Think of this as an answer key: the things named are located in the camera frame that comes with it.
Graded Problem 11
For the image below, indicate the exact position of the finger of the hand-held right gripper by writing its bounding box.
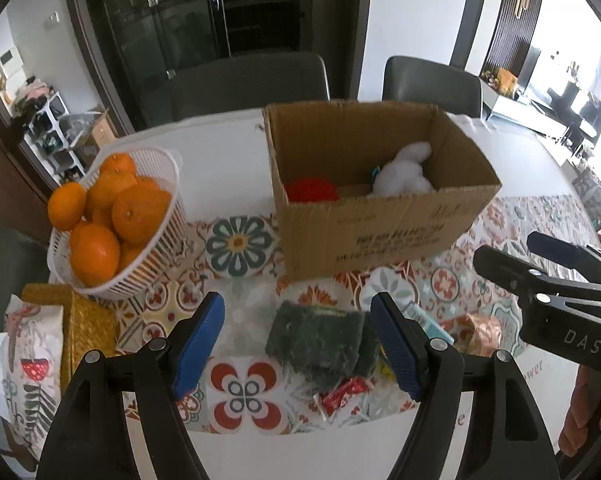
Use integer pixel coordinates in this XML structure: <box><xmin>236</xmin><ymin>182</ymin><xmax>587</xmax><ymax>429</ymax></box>
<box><xmin>527</xmin><ymin>230</ymin><xmax>601</xmax><ymax>286</ymax></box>
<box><xmin>473</xmin><ymin>244</ymin><xmax>601</xmax><ymax>307</ymax></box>

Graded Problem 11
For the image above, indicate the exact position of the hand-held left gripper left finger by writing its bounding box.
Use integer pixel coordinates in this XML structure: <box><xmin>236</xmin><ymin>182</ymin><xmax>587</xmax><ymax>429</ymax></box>
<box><xmin>35</xmin><ymin>291</ymin><xmax>226</xmax><ymax>480</ymax></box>

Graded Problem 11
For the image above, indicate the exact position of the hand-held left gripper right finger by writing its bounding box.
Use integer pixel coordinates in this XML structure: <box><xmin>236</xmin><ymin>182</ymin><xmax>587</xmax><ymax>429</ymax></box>
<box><xmin>370</xmin><ymin>291</ymin><xmax>563</xmax><ymax>480</ymax></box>

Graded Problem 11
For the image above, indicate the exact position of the light blue packet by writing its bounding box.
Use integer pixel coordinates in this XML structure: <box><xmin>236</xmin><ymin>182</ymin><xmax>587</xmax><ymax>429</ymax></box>
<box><xmin>403</xmin><ymin>305</ymin><xmax>453</xmax><ymax>343</ymax></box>

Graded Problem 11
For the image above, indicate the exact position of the red candy wrapper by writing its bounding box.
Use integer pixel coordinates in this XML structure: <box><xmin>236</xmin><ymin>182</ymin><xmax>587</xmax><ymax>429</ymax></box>
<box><xmin>314</xmin><ymin>377</ymin><xmax>371</xmax><ymax>416</ymax></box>

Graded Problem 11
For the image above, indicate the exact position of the dark green plush cloth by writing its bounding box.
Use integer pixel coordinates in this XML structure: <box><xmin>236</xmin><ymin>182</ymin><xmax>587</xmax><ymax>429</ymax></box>
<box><xmin>264</xmin><ymin>300</ymin><xmax>381</xmax><ymax>391</ymax></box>

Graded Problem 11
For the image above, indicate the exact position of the brown cardboard box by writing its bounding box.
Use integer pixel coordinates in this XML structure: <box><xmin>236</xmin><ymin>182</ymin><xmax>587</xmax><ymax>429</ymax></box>
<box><xmin>263</xmin><ymin>100</ymin><xmax>503</xmax><ymax>282</ymax></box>

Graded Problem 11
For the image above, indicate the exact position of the red fuzzy soft toy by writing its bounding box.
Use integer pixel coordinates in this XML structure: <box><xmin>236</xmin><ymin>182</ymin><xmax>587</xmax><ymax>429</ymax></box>
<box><xmin>285</xmin><ymin>176</ymin><xmax>340</xmax><ymax>202</ymax></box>

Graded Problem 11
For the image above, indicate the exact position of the person's right hand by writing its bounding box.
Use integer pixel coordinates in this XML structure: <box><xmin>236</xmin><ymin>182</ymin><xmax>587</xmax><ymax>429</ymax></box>
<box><xmin>559</xmin><ymin>365</ymin><xmax>601</xmax><ymax>461</ymax></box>

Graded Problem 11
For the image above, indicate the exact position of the patterned white tablecloth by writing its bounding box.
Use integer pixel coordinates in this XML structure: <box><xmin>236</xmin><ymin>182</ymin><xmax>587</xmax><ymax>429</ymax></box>
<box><xmin>0</xmin><ymin>107</ymin><xmax>601</xmax><ymax>480</ymax></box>

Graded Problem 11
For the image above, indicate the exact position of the white plastic basket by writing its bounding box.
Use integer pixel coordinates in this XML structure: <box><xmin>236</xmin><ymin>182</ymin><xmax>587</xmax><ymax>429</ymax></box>
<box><xmin>47</xmin><ymin>146</ymin><xmax>187</xmax><ymax>301</ymax></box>

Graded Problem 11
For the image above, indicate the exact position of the woven straw tissue box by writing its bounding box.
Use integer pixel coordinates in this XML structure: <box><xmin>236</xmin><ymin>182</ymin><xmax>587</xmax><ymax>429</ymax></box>
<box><xmin>20</xmin><ymin>282</ymin><xmax>120</xmax><ymax>396</ymax></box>

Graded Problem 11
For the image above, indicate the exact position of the white plush toy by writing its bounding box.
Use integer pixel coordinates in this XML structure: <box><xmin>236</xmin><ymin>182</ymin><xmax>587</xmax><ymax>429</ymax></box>
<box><xmin>371</xmin><ymin>142</ymin><xmax>436</xmax><ymax>197</ymax></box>

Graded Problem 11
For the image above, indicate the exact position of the white television cabinet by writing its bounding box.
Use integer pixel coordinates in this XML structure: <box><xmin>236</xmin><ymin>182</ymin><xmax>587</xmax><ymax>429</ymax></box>
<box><xmin>480</xmin><ymin>75</ymin><xmax>581</xmax><ymax>136</ymax></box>

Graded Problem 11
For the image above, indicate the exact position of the pile of oranges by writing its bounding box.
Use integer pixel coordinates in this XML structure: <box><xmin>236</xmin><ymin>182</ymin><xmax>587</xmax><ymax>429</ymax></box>
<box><xmin>47</xmin><ymin>153</ymin><xmax>176</xmax><ymax>288</ymax></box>

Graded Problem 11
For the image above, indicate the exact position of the orange gift box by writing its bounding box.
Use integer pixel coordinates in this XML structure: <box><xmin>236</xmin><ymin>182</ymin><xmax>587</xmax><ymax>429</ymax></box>
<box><xmin>495</xmin><ymin>67</ymin><xmax>518</xmax><ymax>96</ymax></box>

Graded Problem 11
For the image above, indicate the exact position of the printed tissue pack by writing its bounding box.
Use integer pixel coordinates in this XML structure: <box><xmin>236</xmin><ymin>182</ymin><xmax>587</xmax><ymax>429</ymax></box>
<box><xmin>0</xmin><ymin>294</ymin><xmax>64</xmax><ymax>471</ymax></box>

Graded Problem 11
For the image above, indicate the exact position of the grey dining chair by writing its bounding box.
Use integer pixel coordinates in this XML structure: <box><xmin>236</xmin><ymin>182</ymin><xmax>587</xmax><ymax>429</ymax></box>
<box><xmin>381</xmin><ymin>55</ymin><xmax>482</xmax><ymax>118</ymax></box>
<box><xmin>0</xmin><ymin>227</ymin><xmax>51</xmax><ymax>331</ymax></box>
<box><xmin>169</xmin><ymin>51</ymin><xmax>331</xmax><ymax>123</ymax></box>

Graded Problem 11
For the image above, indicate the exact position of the small cardboard box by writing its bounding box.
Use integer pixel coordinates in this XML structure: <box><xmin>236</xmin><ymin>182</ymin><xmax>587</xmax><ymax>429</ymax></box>
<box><xmin>88</xmin><ymin>107</ymin><xmax>118</xmax><ymax>148</ymax></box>

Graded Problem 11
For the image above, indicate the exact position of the clear plastic bag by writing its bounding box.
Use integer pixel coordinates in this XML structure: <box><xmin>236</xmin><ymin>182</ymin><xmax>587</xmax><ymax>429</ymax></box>
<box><xmin>60</xmin><ymin>112</ymin><xmax>104</xmax><ymax>161</ymax></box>

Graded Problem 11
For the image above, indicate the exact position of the white shoe rack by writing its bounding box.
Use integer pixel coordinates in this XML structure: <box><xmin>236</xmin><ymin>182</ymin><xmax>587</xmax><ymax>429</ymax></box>
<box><xmin>23</xmin><ymin>91</ymin><xmax>88</xmax><ymax>186</ymax></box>

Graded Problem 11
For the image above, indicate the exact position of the pile of clothes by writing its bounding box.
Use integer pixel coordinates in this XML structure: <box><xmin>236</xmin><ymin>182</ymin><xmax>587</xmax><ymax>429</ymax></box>
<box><xmin>13</xmin><ymin>77</ymin><xmax>56</xmax><ymax>116</ymax></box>

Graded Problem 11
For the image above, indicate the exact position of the dark glass sliding door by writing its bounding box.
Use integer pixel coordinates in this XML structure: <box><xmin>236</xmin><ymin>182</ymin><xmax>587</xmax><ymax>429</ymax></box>
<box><xmin>63</xmin><ymin>0</ymin><xmax>373</xmax><ymax>131</ymax></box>

